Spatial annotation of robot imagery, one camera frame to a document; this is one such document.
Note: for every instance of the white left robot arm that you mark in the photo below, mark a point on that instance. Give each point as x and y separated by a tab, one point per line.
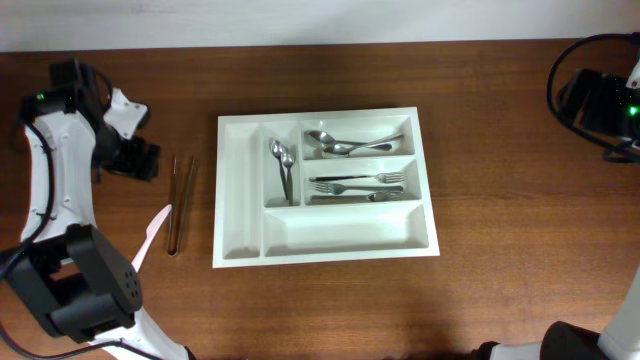
71	278

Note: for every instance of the small steel teaspoon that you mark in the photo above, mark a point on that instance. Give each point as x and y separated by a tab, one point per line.
276	150
288	161

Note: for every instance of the long steel tongs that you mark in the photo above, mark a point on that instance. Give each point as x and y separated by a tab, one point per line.
179	199

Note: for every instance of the white plastic knife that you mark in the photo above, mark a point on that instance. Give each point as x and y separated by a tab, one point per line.
150	234

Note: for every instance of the steel tablespoon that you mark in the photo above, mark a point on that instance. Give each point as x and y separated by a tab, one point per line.
341	150
324	140

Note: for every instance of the steel fork horizontal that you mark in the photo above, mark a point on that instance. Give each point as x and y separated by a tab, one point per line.
385	178

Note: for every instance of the white cutlery tray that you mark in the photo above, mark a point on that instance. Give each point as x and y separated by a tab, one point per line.
254	224

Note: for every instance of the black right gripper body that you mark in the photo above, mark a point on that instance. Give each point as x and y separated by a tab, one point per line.
614	110

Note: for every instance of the steel fork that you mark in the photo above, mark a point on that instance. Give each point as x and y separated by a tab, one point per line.
372	197

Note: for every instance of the steel fork slanted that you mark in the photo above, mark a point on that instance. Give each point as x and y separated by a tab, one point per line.
338	189

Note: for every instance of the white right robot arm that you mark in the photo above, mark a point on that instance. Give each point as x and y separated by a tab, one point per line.
619	339

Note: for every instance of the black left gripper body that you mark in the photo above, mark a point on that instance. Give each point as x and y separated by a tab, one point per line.
122	155

